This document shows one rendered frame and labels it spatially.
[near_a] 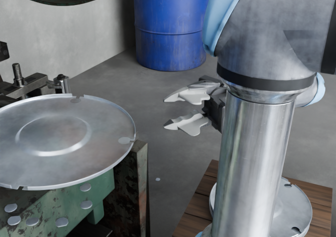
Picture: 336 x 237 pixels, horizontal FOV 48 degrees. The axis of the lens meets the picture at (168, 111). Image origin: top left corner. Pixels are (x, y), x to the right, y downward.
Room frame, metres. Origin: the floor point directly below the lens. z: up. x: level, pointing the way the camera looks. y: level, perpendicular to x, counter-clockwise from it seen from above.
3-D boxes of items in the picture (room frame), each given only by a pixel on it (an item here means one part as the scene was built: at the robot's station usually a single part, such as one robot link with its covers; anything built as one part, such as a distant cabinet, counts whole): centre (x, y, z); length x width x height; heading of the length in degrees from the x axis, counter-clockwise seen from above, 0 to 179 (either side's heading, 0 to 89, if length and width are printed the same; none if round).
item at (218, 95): (0.68, -0.14, 0.78); 0.12 x 0.09 x 0.08; 113
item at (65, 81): (0.79, 0.25, 0.75); 0.03 x 0.03 x 0.10; 61
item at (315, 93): (0.75, -0.28, 0.78); 0.11 x 0.08 x 0.09; 113
